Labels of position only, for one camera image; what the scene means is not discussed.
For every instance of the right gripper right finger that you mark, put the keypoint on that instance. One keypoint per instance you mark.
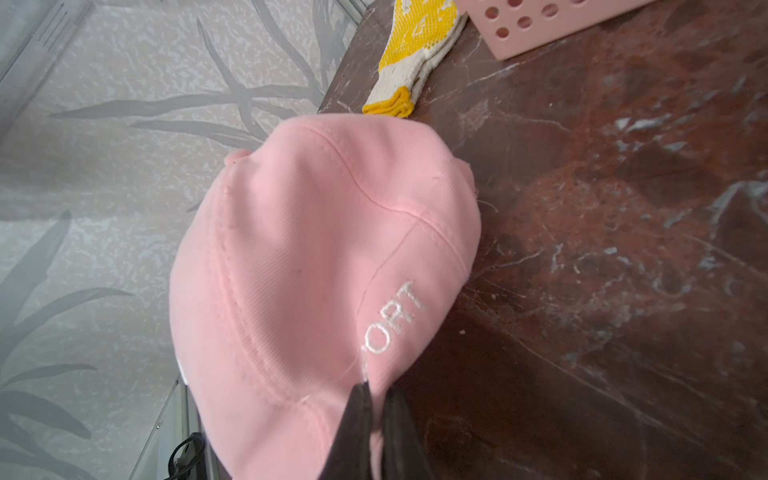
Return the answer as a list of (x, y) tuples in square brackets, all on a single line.
[(403, 457)]

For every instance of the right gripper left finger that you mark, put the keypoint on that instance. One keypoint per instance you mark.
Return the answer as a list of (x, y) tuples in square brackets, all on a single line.
[(350, 457)]

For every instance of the pink baseball cap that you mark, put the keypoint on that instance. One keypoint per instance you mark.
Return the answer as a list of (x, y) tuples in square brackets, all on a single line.
[(327, 258)]

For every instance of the yellow work glove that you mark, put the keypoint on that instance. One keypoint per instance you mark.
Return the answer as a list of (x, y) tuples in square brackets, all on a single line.
[(422, 34)]

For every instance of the pink plastic basket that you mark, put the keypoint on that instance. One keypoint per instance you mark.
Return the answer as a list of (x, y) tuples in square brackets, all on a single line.
[(512, 27)]

